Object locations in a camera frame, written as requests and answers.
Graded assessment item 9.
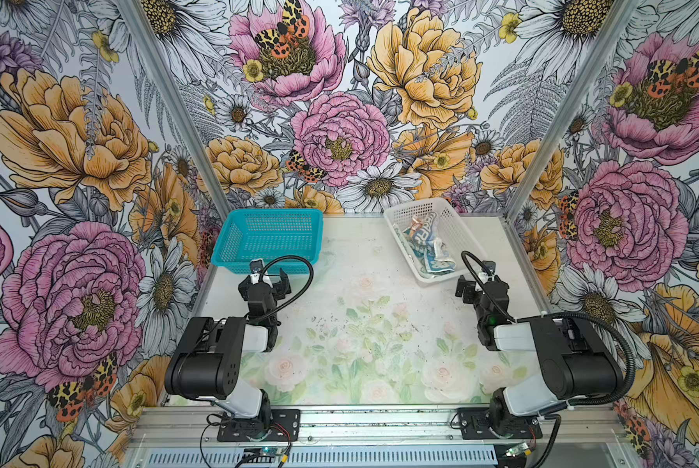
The striped lettered towel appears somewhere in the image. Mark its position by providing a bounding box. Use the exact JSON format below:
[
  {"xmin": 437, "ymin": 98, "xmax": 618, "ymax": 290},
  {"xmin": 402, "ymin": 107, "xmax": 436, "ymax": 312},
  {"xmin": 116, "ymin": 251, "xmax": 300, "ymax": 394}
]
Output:
[{"xmin": 406, "ymin": 212, "xmax": 438, "ymax": 247}]

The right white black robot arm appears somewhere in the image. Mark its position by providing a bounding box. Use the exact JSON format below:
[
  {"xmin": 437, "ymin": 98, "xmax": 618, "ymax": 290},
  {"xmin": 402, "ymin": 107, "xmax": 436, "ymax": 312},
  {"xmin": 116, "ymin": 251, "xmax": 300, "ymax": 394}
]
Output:
[{"xmin": 455, "ymin": 251, "xmax": 637, "ymax": 439}]

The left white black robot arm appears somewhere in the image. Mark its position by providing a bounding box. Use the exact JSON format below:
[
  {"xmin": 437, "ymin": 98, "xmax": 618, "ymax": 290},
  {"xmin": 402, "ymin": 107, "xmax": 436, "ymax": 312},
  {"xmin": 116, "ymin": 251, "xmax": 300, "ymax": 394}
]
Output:
[{"xmin": 164, "ymin": 259, "xmax": 291, "ymax": 442}]

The teal plastic basket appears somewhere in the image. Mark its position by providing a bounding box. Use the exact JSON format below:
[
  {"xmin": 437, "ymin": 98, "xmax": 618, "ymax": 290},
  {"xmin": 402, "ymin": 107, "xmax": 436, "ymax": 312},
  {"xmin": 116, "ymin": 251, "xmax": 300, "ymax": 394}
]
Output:
[{"xmin": 211, "ymin": 209, "xmax": 324, "ymax": 275}]

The blue patterned towel in basket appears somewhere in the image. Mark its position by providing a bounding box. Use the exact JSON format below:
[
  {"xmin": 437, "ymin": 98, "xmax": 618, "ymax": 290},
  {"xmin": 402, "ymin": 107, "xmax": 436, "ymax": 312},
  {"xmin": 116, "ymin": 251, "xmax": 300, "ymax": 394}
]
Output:
[{"xmin": 402, "ymin": 228, "xmax": 457, "ymax": 278}]

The white plastic basket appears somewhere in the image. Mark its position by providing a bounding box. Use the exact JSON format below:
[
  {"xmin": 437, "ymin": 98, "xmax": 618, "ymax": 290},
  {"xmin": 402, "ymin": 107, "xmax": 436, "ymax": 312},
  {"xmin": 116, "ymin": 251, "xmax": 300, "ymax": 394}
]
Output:
[{"xmin": 384, "ymin": 198, "xmax": 490, "ymax": 287}]

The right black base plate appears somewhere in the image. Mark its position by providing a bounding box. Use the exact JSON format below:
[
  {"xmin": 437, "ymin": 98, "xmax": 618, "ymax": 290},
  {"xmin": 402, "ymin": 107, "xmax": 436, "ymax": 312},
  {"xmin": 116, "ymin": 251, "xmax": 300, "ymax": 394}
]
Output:
[{"xmin": 451, "ymin": 407, "xmax": 542, "ymax": 440}]

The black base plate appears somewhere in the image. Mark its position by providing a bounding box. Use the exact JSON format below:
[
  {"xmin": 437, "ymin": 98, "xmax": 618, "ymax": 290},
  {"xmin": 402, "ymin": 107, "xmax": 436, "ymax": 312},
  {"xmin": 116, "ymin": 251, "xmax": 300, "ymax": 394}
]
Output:
[
  {"xmin": 451, "ymin": 407, "xmax": 542, "ymax": 440},
  {"xmin": 217, "ymin": 409, "xmax": 302, "ymax": 443}
]

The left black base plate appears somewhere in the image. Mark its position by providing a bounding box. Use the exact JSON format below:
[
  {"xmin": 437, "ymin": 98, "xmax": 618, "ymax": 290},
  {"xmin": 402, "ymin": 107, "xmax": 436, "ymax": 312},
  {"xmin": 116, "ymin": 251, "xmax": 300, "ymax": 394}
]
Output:
[{"xmin": 217, "ymin": 409, "xmax": 302, "ymax": 443}]

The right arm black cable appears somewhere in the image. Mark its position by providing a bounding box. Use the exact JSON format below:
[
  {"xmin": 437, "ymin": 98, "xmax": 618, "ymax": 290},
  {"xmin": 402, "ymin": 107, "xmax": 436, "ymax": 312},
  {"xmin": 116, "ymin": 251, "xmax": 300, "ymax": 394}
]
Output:
[{"xmin": 459, "ymin": 250, "xmax": 637, "ymax": 468}]

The aluminium front rail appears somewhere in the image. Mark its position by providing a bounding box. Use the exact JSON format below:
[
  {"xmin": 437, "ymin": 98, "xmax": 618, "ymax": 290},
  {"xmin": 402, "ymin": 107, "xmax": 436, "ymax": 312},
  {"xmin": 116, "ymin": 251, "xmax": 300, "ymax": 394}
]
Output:
[{"xmin": 129, "ymin": 405, "xmax": 627, "ymax": 450}]

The white vented cable duct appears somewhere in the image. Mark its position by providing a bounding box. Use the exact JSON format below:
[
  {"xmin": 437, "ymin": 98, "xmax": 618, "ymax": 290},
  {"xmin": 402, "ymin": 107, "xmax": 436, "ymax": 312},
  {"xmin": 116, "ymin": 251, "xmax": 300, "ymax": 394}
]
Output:
[{"xmin": 135, "ymin": 445, "xmax": 497, "ymax": 467}]

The right aluminium frame post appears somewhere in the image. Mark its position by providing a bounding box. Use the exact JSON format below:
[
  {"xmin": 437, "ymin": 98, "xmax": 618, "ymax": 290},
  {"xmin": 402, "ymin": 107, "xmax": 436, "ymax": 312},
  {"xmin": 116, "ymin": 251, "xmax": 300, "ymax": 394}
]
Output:
[{"xmin": 503, "ymin": 0, "xmax": 640, "ymax": 222}]

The aluminium frame post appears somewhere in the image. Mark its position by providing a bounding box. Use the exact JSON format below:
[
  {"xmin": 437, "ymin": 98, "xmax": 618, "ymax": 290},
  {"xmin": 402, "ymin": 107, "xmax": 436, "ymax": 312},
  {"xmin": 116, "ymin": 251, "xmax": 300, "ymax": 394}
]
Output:
[
  {"xmin": 503, "ymin": 0, "xmax": 640, "ymax": 222},
  {"xmin": 119, "ymin": 1, "xmax": 232, "ymax": 220}
]

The left aluminium frame post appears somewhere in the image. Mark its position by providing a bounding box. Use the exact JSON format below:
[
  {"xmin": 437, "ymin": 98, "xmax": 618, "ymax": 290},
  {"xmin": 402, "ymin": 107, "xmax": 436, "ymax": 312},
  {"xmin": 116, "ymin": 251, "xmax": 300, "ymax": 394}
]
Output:
[{"xmin": 119, "ymin": 1, "xmax": 232, "ymax": 220}]

